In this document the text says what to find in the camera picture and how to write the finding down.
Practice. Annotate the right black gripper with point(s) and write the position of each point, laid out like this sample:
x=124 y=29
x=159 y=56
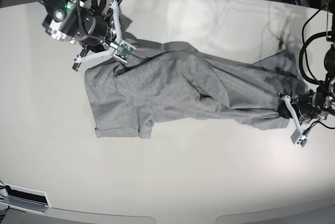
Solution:
x=95 y=31

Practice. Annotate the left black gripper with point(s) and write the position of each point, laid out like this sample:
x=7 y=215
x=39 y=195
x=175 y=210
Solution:
x=308 y=107

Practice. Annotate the grey t-shirt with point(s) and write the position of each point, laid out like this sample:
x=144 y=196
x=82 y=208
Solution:
x=174 y=81

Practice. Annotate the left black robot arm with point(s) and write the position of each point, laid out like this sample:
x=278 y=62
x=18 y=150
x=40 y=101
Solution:
x=325 y=86

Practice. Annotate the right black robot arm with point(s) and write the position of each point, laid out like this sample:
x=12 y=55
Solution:
x=61 y=20

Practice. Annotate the white cable tray box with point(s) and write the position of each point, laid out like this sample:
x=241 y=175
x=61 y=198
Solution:
x=24 y=199

